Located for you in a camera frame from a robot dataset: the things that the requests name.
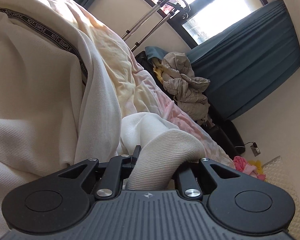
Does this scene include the pastel yellow pink bedsheet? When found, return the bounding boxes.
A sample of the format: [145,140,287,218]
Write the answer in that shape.
[43,0,234,168]

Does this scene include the wall power socket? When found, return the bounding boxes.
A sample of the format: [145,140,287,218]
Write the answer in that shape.
[250,142,261,157]

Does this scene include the yellow garment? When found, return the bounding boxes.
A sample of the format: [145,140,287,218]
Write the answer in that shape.
[152,58,171,83]

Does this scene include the teal curtain right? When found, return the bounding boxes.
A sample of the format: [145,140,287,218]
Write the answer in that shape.
[187,0,300,120]

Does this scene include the pink fleece garment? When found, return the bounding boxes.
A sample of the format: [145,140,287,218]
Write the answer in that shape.
[234,156,266,181]

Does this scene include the teal cloth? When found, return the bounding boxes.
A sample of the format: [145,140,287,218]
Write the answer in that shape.
[145,46,168,61]

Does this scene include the metal clothes steamer stand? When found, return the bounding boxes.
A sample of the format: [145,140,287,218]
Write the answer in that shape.
[121,0,191,52]

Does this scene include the cream sweatpants with black stripe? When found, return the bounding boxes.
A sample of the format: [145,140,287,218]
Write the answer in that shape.
[0,0,205,237]

